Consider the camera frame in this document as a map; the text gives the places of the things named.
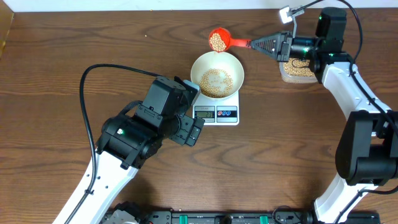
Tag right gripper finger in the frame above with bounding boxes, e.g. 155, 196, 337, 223
251, 43, 277, 60
251, 32, 277, 45

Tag red plastic measuring scoop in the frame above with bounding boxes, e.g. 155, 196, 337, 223
208, 27, 251, 52

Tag cream ceramic bowl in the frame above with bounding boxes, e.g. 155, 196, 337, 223
190, 51, 245, 98

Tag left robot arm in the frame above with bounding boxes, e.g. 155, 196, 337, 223
54, 77, 204, 223

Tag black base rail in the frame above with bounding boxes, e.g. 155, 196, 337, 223
102, 201, 382, 224

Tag pile of soybeans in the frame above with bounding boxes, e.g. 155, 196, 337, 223
199, 28, 317, 98

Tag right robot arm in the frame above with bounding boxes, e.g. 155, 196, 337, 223
247, 7, 397, 223

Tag white digital kitchen scale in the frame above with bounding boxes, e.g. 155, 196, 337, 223
192, 91, 240, 126

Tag clear plastic container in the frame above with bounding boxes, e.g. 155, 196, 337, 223
279, 58, 318, 84

